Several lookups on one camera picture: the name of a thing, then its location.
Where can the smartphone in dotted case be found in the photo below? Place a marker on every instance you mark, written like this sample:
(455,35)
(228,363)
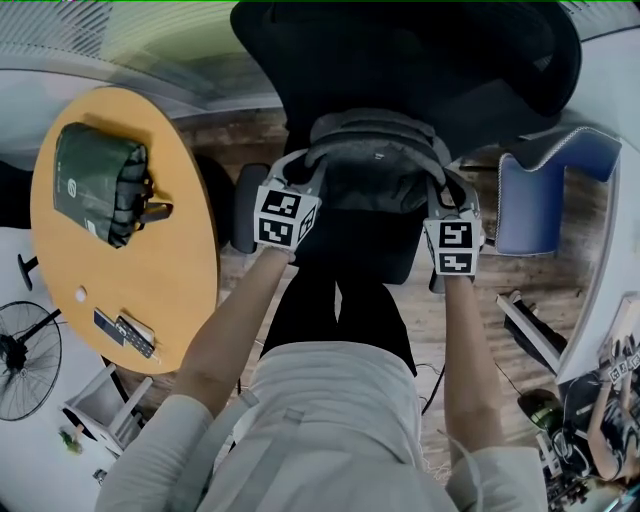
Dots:
(137,340)

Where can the white side table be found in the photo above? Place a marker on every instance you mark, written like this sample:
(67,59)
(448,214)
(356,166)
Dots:
(100,405)

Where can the white smartphone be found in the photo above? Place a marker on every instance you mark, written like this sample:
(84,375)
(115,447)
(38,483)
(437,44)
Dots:
(106,325)

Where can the small green plant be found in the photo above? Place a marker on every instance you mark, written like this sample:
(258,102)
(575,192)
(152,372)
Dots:
(70,440)

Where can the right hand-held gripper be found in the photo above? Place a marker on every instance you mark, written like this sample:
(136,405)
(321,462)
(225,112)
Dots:
(455,247)

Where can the white earbuds case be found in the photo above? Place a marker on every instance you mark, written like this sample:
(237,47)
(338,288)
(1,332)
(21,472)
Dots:
(80,294)

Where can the black T-shaped stand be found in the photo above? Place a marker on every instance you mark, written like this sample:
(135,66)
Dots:
(26,272)

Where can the round wooden table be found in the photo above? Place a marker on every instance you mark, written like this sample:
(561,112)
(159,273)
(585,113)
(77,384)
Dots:
(165,280)

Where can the black mesh office chair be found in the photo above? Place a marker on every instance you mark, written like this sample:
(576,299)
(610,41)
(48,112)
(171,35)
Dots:
(400,60)

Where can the dark green tote bag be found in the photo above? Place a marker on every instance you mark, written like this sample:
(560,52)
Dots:
(95,180)

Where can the person's right forearm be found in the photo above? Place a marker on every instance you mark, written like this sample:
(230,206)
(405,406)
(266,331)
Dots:
(470,360)

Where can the grey backpack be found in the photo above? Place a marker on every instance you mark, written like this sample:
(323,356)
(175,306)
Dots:
(375,165)

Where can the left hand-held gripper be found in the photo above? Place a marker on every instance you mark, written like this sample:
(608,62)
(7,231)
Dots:
(280,220)

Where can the white desk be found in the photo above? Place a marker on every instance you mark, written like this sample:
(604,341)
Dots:
(615,250)

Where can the black standing fan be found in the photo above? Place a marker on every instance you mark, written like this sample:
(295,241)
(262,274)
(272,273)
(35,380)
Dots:
(25,360)

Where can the beige box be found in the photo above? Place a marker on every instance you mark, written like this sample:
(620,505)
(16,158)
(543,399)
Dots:
(622,325)

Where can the blue chair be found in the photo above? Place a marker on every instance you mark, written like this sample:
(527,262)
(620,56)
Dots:
(530,210)

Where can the person's white shirt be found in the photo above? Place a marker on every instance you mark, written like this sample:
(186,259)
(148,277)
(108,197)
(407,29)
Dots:
(325,430)

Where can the white window blinds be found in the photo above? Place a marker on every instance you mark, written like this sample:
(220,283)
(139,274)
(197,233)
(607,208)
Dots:
(60,30)

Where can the black object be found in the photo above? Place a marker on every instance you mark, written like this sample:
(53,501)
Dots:
(12,195)

